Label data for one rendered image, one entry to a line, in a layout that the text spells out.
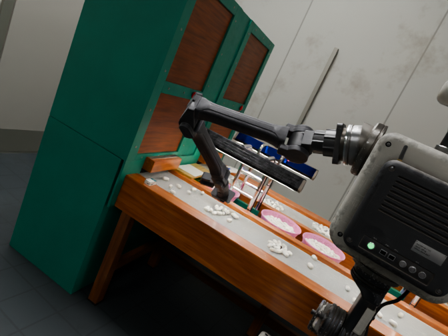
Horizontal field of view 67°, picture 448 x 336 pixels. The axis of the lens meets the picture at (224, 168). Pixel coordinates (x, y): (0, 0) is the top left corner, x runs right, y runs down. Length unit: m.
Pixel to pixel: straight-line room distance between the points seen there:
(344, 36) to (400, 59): 0.58
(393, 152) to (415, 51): 2.84
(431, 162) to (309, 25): 3.12
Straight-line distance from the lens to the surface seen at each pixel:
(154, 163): 1.83
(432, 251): 0.90
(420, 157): 0.94
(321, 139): 1.05
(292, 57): 3.88
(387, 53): 3.74
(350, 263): 2.28
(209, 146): 1.29
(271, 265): 1.55
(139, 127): 1.68
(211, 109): 1.10
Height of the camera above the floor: 1.40
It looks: 14 degrees down
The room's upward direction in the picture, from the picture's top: 25 degrees clockwise
